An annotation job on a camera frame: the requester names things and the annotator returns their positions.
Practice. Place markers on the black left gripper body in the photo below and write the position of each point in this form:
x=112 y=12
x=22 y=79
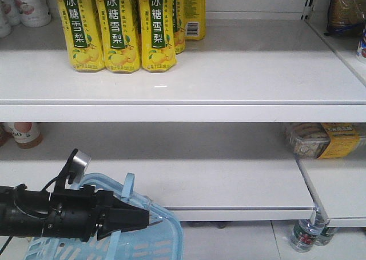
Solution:
x=79 y=213

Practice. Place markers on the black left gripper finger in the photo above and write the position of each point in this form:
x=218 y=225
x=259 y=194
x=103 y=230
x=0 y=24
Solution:
x=120 y=216

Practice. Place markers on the light blue plastic basket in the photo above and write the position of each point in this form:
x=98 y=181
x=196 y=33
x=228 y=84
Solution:
x=162 y=239

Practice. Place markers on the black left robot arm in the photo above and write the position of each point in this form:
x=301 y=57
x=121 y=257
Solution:
x=23 y=212

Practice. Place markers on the orange C100 juice bottle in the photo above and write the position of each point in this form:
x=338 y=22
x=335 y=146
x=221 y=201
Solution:
x=26 y=134

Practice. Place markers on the white metal shelving unit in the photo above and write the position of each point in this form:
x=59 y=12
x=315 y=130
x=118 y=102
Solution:
x=205 y=138

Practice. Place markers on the clear water bottle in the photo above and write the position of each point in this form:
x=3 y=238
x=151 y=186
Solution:
x=304 y=234
x=326 y=235

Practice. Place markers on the yellow pear drink bottle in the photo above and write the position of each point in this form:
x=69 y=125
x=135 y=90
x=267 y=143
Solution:
x=157 y=36
x=81 y=28
x=120 y=35

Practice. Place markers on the clear biscuit box yellow label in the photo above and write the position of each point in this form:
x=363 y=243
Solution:
x=324 y=140

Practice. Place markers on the white peach drink bottle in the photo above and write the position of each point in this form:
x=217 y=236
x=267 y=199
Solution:
x=34 y=13

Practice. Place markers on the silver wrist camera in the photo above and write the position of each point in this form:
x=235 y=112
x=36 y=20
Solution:
x=73 y=169

